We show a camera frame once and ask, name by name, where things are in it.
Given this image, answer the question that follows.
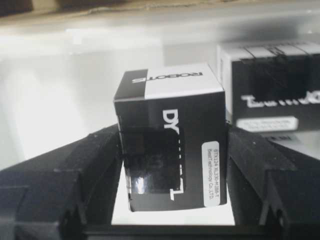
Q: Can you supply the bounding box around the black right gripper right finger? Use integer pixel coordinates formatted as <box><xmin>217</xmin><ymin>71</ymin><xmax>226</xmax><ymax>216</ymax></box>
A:
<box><xmin>226</xmin><ymin>124</ymin><xmax>320</xmax><ymax>240</ymax></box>

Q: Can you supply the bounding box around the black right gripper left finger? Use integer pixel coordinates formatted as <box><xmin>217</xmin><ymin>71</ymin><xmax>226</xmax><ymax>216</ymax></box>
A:
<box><xmin>0</xmin><ymin>125</ymin><xmax>119</xmax><ymax>240</ymax></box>

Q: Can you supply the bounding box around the black white box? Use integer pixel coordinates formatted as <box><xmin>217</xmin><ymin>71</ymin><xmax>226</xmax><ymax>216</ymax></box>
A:
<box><xmin>216</xmin><ymin>41</ymin><xmax>320</xmax><ymax>133</ymax></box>
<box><xmin>113</xmin><ymin>62</ymin><xmax>228</xmax><ymax>212</ymax></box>

